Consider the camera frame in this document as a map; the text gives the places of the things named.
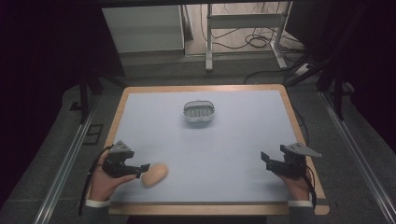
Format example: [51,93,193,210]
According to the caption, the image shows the black metal stand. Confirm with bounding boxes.
[284,52,358,121]
[78,69,129,125]

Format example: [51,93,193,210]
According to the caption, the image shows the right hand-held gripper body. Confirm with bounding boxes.
[268,142,323,179]

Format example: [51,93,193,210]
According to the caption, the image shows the black floor bracket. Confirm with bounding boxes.
[81,123,105,147]

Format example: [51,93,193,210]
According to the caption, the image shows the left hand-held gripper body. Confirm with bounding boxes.
[102,140,140,179]

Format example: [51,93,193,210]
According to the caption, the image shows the white metal desk frame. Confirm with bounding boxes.
[205,0,294,73]

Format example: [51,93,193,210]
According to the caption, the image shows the black floor cables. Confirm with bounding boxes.
[199,1,307,86]

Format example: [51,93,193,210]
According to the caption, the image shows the aluminium floor rail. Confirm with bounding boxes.
[319,91,396,224]
[32,102,98,224]

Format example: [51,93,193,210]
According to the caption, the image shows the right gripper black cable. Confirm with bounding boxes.
[304,163,318,210]

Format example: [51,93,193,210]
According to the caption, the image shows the white table mat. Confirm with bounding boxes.
[109,90,307,203]

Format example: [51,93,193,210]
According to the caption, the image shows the person's right hand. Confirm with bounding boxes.
[277,171,313,203]

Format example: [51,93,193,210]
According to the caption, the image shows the bread roll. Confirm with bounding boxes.
[140,162,169,189]

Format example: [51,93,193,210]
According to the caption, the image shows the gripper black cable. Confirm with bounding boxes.
[78,144,115,217]
[304,163,318,210]

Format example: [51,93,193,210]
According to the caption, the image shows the person's left hand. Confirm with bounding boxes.
[89,152,138,203]

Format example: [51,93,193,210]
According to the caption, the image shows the wooden table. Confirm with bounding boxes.
[104,83,331,217]

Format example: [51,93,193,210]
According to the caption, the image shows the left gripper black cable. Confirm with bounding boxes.
[78,144,115,217]

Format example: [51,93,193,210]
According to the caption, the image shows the white cabinet panel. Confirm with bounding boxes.
[101,4,186,54]

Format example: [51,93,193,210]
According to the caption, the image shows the white power strip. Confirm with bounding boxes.
[293,63,313,77]

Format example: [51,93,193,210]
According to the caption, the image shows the small white wire basket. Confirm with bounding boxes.
[182,99,217,124]

